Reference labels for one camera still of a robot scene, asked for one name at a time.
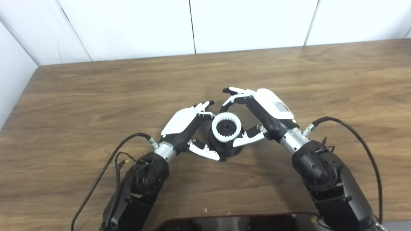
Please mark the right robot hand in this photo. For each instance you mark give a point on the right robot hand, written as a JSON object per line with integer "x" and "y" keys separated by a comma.
{"x": 269, "y": 115}

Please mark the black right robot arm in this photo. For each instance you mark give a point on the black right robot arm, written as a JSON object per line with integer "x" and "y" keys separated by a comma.
{"x": 330, "y": 183}

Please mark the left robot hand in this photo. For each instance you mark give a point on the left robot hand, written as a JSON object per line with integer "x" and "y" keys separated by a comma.
{"x": 183, "y": 128}

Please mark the round black part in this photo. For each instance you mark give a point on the round black part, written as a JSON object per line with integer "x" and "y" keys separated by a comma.
{"x": 224, "y": 141}

